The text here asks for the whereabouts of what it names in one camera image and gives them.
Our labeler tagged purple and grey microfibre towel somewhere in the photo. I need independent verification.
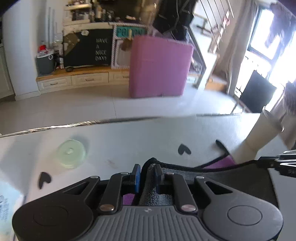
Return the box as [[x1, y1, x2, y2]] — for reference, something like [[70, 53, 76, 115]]
[[123, 155, 279, 207]]

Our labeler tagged beige metal cup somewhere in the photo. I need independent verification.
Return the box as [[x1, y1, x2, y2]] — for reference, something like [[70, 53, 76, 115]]
[[231, 107, 284, 164]]

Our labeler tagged pale green round coaster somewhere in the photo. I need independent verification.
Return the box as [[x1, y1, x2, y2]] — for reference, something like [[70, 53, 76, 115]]
[[56, 139, 86, 169]]

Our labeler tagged black folding chair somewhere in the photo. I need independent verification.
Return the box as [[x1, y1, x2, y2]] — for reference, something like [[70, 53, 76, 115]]
[[231, 70, 276, 113]]

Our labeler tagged soft pack of tissues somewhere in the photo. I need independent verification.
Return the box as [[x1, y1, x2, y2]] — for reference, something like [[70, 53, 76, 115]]
[[0, 181, 24, 240]]

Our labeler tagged wooden low drawer cabinet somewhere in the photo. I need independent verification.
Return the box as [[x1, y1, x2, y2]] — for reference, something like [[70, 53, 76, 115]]
[[36, 66, 130, 94]]

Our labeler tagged beige curtain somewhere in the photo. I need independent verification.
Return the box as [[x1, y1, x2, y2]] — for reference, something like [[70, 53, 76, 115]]
[[218, 1, 258, 96]]

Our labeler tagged black have a nice day sign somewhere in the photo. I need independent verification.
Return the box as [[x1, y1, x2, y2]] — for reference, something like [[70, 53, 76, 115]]
[[63, 29, 113, 69]]

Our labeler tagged grey waste bin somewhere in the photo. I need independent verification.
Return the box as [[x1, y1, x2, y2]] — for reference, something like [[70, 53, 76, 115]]
[[36, 52, 55, 75]]

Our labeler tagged grey green cupboard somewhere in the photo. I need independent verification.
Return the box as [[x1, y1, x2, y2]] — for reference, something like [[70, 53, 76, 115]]
[[0, 43, 15, 99]]

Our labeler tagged white framed poison sign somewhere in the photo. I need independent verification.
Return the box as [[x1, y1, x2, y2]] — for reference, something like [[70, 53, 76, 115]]
[[111, 23, 147, 69]]

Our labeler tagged white shelf rack with bottles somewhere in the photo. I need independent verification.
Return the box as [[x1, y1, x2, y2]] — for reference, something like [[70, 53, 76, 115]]
[[63, 1, 92, 26]]

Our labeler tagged black jacket with white trim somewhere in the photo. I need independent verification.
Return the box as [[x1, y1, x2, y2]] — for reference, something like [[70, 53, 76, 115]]
[[152, 0, 196, 41]]

